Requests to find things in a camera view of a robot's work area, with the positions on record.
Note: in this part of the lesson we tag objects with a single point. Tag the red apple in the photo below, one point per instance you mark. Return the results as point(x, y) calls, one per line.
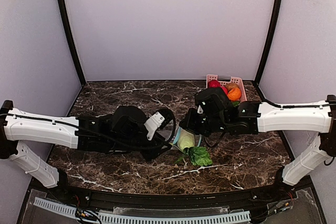
point(224, 89)

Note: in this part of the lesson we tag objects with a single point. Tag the grey slotted cable duct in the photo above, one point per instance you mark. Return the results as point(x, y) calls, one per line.
point(144, 216)

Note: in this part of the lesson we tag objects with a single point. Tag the black right frame post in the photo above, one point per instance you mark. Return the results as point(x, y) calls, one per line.
point(268, 41)

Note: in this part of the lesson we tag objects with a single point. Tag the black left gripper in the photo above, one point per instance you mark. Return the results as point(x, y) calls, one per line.
point(156, 145)

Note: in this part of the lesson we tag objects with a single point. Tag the green grapes toy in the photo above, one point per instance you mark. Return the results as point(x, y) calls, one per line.
point(236, 103)

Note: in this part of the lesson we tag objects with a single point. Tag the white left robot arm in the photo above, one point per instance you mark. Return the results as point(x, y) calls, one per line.
point(127, 129)

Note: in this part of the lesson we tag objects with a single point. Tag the orange tangerine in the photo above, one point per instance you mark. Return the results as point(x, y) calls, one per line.
point(234, 94)

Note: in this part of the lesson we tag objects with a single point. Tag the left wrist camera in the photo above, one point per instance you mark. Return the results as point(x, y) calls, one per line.
point(159, 120)

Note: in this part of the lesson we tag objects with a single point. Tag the black front frame rail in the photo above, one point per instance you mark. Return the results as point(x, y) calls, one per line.
point(170, 193)

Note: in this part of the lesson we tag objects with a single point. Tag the green leafy lettuce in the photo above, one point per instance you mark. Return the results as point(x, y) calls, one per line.
point(198, 156)

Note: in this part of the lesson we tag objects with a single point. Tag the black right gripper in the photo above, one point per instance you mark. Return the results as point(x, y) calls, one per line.
point(189, 123)

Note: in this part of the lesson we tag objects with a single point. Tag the black frame post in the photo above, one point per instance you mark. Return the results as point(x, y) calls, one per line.
point(268, 41)
point(70, 41)

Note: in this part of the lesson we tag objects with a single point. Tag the clear zip top bag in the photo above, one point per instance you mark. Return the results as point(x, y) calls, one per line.
point(198, 139)

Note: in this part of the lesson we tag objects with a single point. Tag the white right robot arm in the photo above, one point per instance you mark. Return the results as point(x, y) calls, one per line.
point(214, 112)

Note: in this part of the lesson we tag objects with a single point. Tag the black left frame post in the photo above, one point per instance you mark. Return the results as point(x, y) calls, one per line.
point(70, 41)

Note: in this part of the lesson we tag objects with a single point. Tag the pink plastic basket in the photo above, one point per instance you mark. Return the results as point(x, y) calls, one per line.
point(223, 82)

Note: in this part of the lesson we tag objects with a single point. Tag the brown potato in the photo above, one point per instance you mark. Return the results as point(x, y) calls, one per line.
point(231, 86)

